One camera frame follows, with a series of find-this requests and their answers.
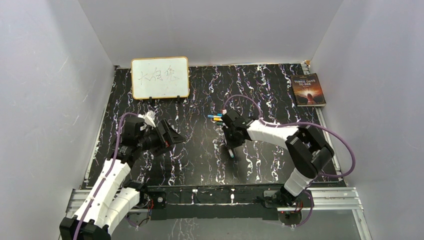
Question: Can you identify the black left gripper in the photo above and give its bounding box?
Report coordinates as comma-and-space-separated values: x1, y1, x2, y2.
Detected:
138, 120, 186, 157

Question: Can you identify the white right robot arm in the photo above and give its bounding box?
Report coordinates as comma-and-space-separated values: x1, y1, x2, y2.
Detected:
221, 110, 335, 207

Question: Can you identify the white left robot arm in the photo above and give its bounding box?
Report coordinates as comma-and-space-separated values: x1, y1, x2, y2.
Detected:
59, 112, 186, 240

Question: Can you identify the small whiteboard with writing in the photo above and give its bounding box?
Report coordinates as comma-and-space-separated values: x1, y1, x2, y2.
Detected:
130, 56, 190, 100

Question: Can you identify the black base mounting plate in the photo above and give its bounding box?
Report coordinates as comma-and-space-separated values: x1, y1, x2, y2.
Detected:
140, 183, 282, 221

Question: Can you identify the dark paperback book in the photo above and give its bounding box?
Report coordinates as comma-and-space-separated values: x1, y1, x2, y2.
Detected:
290, 73, 327, 107

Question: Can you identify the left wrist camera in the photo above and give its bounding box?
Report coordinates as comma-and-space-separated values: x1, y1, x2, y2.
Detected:
137, 110, 156, 128

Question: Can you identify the aluminium frame rail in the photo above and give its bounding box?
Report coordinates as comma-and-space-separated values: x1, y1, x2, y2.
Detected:
65, 187, 364, 214

